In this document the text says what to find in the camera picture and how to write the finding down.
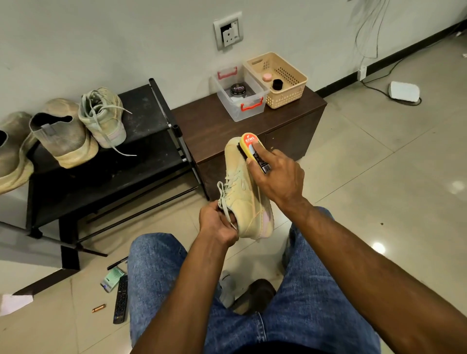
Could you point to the black round polish tin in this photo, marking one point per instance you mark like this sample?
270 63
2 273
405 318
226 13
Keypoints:
238 89

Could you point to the dark brown wooden cabinet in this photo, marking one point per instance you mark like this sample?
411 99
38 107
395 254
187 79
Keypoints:
208 128

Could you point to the black remote control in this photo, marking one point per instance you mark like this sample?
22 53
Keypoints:
120 298

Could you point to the small black round cap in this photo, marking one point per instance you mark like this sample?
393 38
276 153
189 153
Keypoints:
277 84

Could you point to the pale green lace-up shoe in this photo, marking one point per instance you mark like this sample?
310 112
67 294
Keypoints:
106 119
248 211

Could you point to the small brass cylinder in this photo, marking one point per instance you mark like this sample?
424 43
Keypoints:
98 308

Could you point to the worn tan slip-on shoe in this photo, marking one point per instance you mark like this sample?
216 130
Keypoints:
11 153
66 135

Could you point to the person's left forearm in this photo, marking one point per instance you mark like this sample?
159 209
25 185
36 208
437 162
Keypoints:
182 306

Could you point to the green paper packet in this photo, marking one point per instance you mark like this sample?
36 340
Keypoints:
113 278

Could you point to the clear plastic storage box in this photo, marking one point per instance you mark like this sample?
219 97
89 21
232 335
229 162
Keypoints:
244 104

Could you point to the pink round lid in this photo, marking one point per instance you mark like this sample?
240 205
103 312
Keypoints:
267 76

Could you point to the black pen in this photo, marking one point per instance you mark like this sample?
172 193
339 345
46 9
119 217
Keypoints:
117 262

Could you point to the black metal shoe rack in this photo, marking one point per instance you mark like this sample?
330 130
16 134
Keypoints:
124 168

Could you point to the person's right hand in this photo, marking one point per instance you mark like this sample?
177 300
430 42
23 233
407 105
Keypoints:
281 179

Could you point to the person's right forearm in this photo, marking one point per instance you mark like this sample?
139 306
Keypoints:
390 288

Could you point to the person's right leg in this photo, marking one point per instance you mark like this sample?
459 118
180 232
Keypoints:
321 306

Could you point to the person's left hand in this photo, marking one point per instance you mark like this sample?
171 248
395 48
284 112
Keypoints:
217 226

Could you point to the white paper sheet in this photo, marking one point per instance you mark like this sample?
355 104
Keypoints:
14 304

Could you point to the white router box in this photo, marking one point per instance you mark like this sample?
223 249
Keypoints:
404 92

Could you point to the white wall plug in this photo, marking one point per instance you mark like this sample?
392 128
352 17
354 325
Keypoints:
362 72

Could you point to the beige plastic basket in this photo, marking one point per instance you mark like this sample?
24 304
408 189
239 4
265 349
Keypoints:
284 78

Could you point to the white wall socket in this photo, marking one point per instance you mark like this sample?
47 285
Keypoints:
228 30

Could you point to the black orange shoe brush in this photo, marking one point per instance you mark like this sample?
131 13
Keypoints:
252 146

